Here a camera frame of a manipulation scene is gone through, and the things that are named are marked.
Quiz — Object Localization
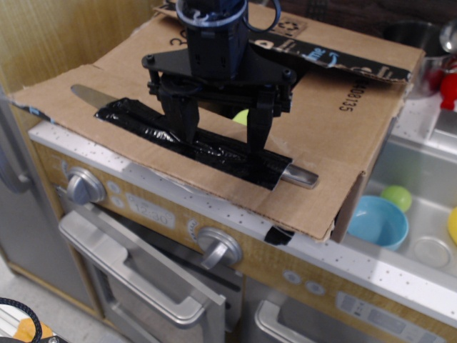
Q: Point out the silver ladle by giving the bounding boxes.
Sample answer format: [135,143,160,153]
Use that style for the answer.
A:
[439,19,457,54]

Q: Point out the yellow plastic ball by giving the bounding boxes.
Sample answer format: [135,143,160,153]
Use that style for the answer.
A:
[447,207,457,244]

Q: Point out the blue plastic bowl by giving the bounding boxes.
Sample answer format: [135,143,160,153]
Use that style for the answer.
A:
[348,195,409,251]

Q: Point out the black cable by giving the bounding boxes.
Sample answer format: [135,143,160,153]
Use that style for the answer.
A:
[0,297,44,340]

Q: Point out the silver stove knob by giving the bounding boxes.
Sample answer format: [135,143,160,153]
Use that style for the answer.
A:
[197,227,243,269]
[66,166,106,205]

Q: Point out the right silver stove knob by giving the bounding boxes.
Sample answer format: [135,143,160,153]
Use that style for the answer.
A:
[197,227,243,269]

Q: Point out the silver toy oven door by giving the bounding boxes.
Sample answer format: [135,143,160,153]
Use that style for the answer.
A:
[59,206,243,342]

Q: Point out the large brown cardboard box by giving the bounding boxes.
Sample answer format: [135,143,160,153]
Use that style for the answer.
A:
[11,14,406,241]

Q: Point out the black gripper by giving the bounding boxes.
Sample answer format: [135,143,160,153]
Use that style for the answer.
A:
[141,46,296,154]

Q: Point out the grey toy fridge door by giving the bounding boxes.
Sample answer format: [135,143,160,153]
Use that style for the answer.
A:
[1,97,94,311]

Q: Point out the knife taped with black tape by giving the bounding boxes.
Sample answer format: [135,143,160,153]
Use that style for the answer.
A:
[71,84,318,191]

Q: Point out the green plastic ball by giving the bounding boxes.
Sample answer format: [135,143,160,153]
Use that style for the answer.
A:
[381,185,413,212]

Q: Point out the silver dishwasher door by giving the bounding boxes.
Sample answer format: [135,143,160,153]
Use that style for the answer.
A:
[241,275,447,343]

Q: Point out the oven clock display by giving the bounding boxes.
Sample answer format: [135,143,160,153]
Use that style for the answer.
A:
[126,193,176,229]

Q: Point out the metal kitchen sink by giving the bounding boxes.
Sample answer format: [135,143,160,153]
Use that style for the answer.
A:
[343,136,456,288]

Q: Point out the red toy bottle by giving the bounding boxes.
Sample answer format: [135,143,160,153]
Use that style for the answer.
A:
[440,74,457,110]

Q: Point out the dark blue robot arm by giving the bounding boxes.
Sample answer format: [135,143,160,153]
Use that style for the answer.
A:
[142,1,296,154]

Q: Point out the left silver stove knob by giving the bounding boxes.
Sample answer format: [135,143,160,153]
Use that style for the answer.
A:
[66,166,106,205]

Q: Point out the steel cooking pot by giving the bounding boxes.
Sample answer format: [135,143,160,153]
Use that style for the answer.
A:
[383,21,451,99]

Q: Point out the black tape patch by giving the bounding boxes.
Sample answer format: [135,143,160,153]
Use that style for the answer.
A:
[263,226,295,246]

